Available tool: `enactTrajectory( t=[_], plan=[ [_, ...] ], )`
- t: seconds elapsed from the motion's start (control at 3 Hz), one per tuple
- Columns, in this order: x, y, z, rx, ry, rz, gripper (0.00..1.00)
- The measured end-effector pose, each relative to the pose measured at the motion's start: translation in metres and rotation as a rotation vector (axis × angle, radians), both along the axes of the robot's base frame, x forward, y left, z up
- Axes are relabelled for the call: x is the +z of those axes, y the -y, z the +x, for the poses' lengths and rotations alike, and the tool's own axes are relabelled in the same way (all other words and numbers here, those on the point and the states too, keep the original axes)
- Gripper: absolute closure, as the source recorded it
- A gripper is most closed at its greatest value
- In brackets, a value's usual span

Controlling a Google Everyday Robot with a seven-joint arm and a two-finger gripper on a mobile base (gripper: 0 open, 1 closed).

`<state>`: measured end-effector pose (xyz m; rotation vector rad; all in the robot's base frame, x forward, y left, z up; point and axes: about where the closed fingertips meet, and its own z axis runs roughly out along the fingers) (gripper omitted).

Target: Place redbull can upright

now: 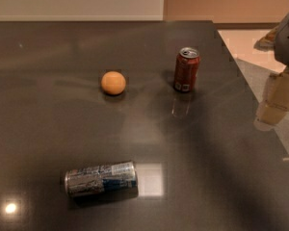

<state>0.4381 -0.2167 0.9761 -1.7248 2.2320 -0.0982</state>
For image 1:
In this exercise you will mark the red soda can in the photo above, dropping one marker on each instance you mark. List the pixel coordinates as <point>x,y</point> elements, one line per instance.
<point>186,67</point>

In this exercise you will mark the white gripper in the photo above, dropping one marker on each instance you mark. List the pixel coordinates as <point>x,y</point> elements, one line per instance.
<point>288,43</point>

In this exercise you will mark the silver blue Red Bull can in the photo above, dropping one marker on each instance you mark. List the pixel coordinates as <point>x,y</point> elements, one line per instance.
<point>101,179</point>

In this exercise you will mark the orange fruit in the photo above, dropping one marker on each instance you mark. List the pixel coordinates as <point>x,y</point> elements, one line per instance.
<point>113,83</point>

